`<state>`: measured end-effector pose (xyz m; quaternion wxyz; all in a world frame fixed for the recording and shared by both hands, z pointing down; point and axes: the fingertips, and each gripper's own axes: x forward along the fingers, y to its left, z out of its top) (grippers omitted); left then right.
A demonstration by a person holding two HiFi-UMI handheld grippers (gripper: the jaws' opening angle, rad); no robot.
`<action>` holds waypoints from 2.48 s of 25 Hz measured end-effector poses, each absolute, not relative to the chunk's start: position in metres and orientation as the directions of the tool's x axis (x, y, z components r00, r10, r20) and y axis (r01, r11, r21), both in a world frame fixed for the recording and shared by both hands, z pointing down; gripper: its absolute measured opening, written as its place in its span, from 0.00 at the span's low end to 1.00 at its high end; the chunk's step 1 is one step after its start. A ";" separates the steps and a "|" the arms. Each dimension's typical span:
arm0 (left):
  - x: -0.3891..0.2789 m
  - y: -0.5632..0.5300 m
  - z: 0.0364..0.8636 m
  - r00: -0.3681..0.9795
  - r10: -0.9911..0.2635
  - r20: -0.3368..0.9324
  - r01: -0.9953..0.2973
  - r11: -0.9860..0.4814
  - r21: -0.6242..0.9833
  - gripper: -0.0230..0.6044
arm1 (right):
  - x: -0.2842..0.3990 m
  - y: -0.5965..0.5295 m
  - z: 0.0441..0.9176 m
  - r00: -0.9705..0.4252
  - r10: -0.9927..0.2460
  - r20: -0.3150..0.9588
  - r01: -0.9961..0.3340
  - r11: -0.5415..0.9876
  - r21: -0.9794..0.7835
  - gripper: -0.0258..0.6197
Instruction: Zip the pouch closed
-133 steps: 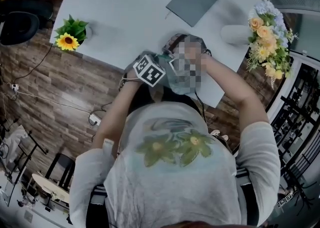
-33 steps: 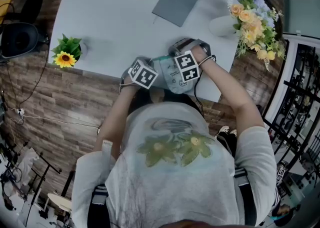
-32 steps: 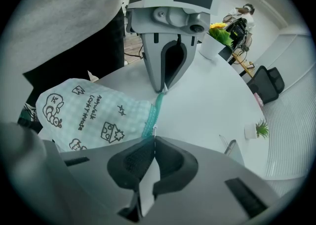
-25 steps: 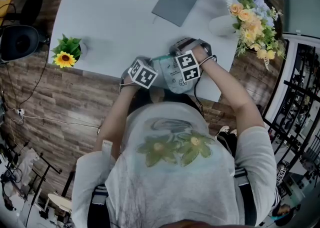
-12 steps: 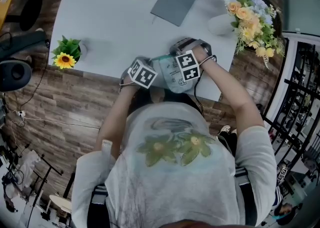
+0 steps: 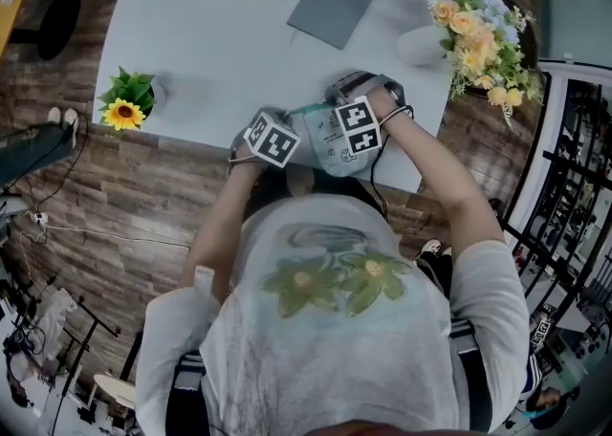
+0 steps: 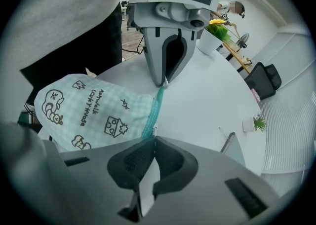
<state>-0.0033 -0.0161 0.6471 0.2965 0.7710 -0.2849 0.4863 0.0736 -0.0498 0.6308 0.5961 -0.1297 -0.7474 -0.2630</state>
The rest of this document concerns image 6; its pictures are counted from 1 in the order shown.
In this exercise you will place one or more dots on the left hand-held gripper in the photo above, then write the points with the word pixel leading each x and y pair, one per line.
pixel 272 140

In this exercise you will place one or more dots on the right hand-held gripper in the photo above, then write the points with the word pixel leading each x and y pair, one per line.
pixel 356 121

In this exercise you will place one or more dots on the light green patterned pouch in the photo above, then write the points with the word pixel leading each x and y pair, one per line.
pixel 325 147

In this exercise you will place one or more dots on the person's right forearm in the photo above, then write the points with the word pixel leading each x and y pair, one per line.
pixel 440 176

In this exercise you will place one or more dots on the person's left forearm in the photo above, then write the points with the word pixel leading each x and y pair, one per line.
pixel 229 214

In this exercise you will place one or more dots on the person's right hand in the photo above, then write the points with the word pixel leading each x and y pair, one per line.
pixel 380 104

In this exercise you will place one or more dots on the person's black trousers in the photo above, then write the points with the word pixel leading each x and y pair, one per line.
pixel 272 185

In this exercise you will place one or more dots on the person's white shoe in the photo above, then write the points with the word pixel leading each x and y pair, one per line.
pixel 300 180

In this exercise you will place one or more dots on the grey notebook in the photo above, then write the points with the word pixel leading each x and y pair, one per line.
pixel 332 4

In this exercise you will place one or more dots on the white vase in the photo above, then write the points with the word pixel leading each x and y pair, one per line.
pixel 421 47

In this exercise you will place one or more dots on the yellow and blue flower bouquet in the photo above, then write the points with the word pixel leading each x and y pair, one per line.
pixel 483 37

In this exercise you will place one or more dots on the sunflower in white pot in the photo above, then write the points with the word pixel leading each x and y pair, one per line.
pixel 126 102

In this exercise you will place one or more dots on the person's white flower print shirt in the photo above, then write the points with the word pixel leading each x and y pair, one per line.
pixel 334 353

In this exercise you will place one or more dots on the frosted glass door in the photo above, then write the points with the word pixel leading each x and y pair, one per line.
pixel 550 4

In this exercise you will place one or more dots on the black metal shelf rack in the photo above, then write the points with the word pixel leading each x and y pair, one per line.
pixel 574 161

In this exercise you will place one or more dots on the black round stool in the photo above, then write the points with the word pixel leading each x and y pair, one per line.
pixel 57 23

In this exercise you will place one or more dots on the white power strip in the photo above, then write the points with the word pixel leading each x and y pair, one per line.
pixel 39 219

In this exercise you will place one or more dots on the black metal stand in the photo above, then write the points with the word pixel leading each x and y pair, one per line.
pixel 91 329

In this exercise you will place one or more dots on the round white table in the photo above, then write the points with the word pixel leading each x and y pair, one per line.
pixel 117 391

